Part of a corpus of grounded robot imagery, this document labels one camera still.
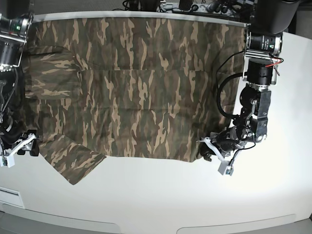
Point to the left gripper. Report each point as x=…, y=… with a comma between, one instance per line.
x=225, y=142

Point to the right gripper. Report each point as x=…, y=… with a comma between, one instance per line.
x=35, y=148

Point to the camouflage T-shirt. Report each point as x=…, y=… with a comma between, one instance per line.
x=129, y=87

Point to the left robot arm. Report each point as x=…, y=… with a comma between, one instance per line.
x=264, y=35

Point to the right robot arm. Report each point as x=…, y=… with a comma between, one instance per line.
x=13, y=38

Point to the white label bottom left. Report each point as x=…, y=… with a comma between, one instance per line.
x=11, y=197

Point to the power strip with cables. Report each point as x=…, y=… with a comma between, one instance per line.
x=219, y=7

